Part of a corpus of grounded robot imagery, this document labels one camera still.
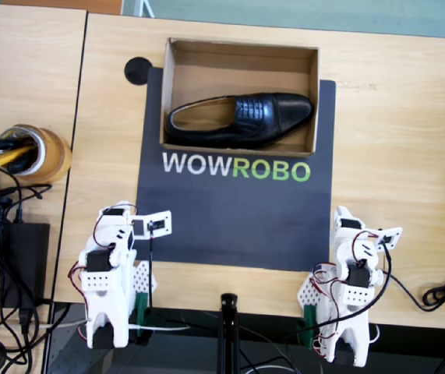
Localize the white perforated base plate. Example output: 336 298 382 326
297 272 324 309
132 259 159 297

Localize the gripper white camera mount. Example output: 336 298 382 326
375 226 404 251
129 210 174 239

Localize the brown wooden furniture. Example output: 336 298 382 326
0 0 124 17

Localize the black leather dress shoe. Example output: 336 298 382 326
163 92 316 150

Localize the black power adapter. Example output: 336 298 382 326
0 221 51 309

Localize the tan packing tape roll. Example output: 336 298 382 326
2 123 74 184

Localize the black perforated metal panel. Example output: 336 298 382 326
44 307 223 374

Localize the green table clamp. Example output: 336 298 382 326
134 291 151 340
302 305 319 348

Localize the camera black cable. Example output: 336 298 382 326
295 245 394 336
146 228 157 312

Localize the black camera stand pole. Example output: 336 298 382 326
220 292 241 374

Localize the yellow handled cutter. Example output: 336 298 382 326
0 144 36 169

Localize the open cardboard box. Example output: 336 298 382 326
159 37 320 159

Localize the black tool handle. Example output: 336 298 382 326
6 154 38 175

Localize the dark mat with WOWROBO print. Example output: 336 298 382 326
138 66 337 270

